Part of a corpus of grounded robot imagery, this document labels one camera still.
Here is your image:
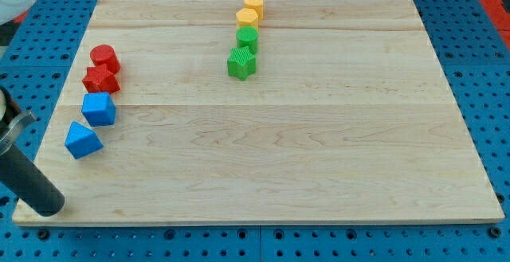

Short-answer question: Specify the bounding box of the green star block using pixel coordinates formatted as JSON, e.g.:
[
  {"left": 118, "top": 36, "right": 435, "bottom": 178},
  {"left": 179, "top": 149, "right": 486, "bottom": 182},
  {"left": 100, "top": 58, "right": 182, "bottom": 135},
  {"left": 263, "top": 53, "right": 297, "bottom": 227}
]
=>
[{"left": 227, "top": 46, "right": 257, "bottom": 81}]

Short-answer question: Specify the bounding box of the yellow hexagon block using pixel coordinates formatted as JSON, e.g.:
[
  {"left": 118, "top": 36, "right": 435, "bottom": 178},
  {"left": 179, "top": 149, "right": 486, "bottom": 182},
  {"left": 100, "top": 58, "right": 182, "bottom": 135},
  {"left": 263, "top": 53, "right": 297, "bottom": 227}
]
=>
[{"left": 235, "top": 8, "right": 259, "bottom": 30}]

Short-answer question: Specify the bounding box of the yellow heart block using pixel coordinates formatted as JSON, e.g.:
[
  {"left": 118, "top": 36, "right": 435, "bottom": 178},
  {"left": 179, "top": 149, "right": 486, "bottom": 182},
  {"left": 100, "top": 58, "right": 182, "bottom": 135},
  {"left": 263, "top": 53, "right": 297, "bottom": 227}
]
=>
[{"left": 243, "top": 0, "right": 265, "bottom": 20}]

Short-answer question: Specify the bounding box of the red cylinder block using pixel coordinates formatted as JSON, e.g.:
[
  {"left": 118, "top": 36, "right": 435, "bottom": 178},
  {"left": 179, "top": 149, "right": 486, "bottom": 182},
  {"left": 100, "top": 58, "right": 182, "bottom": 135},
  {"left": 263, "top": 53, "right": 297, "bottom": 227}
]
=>
[{"left": 89, "top": 45, "right": 121, "bottom": 74}]

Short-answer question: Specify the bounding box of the blue cube block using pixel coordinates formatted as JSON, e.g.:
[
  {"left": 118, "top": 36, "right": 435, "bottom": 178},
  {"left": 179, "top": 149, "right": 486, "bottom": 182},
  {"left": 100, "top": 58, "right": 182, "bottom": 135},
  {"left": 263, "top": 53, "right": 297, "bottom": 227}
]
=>
[{"left": 81, "top": 92, "right": 116, "bottom": 127}]

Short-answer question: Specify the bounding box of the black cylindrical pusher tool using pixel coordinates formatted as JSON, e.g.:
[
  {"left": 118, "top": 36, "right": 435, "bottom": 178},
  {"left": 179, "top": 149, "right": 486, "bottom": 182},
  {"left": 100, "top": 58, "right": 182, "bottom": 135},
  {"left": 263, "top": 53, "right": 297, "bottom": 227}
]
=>
[{"left": 1, "top": 146, "right": 65, "bottom": 217}]

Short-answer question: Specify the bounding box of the red star block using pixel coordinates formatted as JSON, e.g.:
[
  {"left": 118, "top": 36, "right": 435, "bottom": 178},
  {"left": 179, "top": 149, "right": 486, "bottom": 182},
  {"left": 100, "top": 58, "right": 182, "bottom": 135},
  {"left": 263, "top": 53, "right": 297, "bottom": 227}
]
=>
[{"left": 82, "top": 64, "right": 120, "bottom": 94}]

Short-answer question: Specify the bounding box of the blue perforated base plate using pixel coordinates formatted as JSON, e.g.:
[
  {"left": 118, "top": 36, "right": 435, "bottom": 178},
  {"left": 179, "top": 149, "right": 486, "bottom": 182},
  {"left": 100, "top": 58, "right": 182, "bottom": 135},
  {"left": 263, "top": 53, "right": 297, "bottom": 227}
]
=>
[{"left": 1, "top": 0, "right": 509, "bottom": 261}]

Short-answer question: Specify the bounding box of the blue triangular prism block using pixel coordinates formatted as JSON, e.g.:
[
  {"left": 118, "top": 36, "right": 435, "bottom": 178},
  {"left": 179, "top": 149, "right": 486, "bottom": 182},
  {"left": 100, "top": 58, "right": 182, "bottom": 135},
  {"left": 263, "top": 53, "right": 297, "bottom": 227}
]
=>
[{"left": 65, "top": 121, "right": 104, "bottom": 159}]

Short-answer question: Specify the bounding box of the green cylinder block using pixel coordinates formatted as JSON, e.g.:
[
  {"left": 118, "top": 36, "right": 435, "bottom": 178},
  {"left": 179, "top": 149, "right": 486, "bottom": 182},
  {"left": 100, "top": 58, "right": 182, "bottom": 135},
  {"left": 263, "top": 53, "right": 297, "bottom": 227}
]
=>
[{"left": 236, "top": 26, "right": 259, "bottom": 54}]

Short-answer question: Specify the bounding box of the silver tool mount clamp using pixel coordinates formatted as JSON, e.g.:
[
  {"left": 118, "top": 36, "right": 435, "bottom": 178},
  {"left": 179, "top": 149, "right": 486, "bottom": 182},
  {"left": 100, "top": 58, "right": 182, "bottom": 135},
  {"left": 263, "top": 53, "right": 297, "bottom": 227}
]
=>
[{"left": 1, "top": 86, "right": 36, "bottom": 154}]

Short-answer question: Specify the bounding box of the wooden board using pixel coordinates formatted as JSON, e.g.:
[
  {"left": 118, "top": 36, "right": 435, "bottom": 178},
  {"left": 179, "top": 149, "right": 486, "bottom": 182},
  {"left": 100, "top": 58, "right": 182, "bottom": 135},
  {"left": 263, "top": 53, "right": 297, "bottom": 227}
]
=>
[{"left": 12, "top": 0, "right": 504, "bottom": 227}]

